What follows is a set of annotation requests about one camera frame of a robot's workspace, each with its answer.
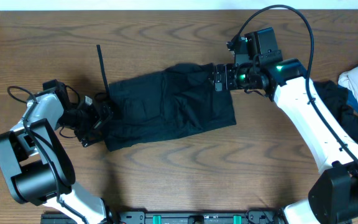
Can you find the black cloth shorts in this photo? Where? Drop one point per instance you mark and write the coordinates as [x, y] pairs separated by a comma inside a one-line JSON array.
[[177, 102]]

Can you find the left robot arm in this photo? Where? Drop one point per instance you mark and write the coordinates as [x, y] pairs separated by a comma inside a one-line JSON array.
[[36, 167]]

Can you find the pile of clothes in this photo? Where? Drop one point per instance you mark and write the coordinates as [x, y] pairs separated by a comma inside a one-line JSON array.
[[341, 99]]

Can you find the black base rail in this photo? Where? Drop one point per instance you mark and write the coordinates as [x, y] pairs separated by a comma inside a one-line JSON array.
[[248, 217]]

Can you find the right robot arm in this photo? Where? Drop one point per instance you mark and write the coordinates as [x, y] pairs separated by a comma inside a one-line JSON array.
[[334, 196]]

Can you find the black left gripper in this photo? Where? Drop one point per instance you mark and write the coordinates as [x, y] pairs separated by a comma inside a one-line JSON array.
[[97, 121]]

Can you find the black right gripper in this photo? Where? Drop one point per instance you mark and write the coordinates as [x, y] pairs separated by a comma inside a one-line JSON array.
[[229, 70]]

